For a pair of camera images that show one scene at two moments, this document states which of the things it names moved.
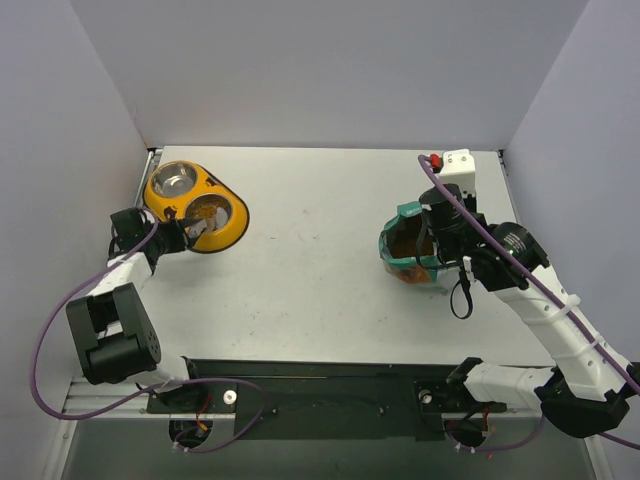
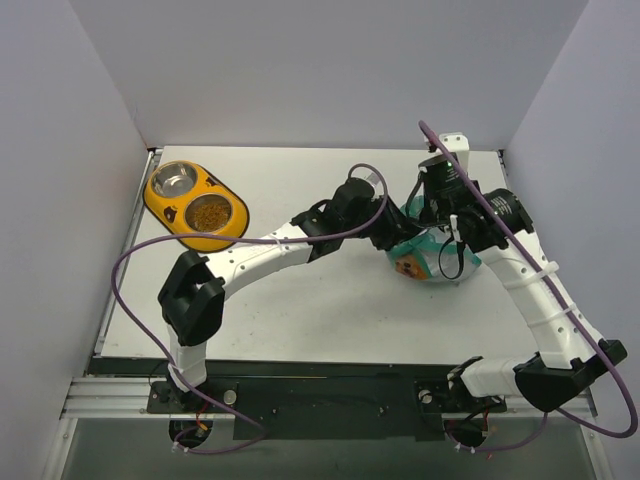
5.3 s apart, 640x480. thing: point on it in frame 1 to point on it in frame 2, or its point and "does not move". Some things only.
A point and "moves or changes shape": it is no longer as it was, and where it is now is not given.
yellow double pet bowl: (183, 189) does not move
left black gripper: (179, 232) to (396, 232)
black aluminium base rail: (298, 399) does not move
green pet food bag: (398, 247) moves or changes shape
